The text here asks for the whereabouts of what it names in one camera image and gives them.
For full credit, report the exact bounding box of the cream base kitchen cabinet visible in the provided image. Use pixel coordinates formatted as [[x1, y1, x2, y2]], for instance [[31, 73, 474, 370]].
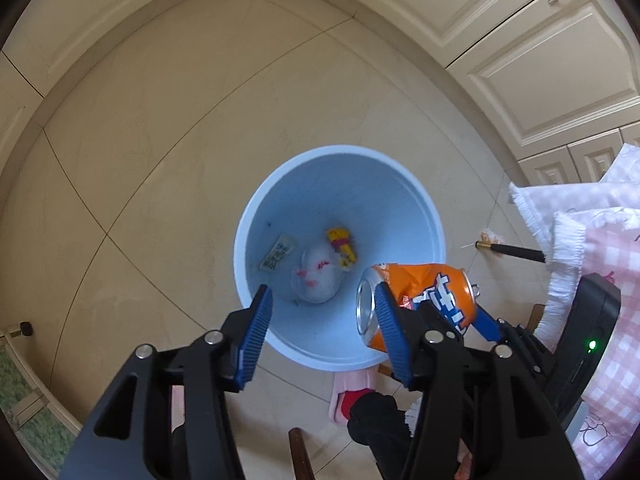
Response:
[[0, 0, 640, 186]]

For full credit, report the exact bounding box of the yellow snack wrapper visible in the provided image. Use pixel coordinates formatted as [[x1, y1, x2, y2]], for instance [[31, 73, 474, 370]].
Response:
[[325, 227, 358, 273]]

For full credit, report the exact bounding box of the pink checked fringed tablecloth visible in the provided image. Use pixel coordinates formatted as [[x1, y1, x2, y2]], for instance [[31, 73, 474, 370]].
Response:
[[509, 144, 640, 480]]

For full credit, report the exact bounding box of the wooden table leg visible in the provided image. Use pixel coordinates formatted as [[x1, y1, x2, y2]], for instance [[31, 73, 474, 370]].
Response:
[[288, 427, 317, 480]]

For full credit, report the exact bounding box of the black and white label card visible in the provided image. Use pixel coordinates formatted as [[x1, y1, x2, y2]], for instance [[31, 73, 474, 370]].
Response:
[[260, 234, 297, 272]]

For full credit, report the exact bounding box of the pink slipper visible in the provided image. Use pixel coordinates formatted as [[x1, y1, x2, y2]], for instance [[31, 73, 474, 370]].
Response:
[[327, 366, 396, 427]]

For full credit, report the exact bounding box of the red sock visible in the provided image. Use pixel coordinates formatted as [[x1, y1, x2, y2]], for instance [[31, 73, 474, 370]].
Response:
[[339, 389, 375, 423]]

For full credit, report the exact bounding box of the light blue trash bin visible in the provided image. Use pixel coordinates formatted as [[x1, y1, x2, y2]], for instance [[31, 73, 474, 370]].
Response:
[[234, 145, 447, 372]]

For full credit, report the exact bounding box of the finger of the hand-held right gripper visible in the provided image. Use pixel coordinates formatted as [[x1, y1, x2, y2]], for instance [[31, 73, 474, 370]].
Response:
[[472, 305, 551, 386]]

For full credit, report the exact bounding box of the black pen with gold tip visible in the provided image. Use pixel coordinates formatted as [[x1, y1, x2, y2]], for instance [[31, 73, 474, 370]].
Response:
[[462, 241, 546, 263]]

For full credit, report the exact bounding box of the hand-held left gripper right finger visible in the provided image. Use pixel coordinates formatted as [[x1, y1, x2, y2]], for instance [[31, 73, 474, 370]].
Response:
[[375, 284, 586, 480]]

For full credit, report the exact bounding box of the green patterned floor mat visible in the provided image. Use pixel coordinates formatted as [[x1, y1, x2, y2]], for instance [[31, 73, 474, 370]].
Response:
[[0, 337, 83, 476]]

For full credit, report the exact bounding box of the orange drink can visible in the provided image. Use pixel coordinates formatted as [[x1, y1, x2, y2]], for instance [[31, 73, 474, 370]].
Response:
[[356, 262, 482, 352]]

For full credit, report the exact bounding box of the person's black trouser leg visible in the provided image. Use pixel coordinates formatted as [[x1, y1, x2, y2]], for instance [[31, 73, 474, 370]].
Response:
[[346, 391, 418, 480]]

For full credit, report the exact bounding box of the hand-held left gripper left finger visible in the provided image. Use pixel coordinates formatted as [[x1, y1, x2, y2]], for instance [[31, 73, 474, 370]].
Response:
[[59, 284, 274, 480]]

